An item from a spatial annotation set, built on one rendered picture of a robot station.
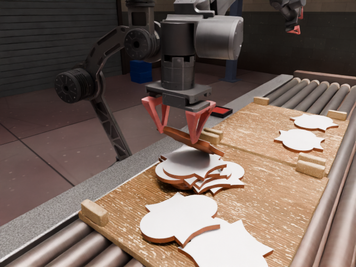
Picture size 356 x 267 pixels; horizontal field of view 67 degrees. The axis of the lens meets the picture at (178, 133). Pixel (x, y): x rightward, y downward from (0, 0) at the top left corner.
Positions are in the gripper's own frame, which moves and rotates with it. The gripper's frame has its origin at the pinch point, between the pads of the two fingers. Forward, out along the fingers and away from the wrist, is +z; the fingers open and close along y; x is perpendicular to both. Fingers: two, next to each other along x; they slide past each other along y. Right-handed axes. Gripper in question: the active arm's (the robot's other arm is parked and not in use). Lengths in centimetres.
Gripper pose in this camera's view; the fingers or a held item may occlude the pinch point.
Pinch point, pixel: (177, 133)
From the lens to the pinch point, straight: 51.2
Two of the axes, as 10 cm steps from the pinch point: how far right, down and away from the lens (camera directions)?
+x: 5.9, -3.4, 7.3
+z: 0.0, 9.0, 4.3
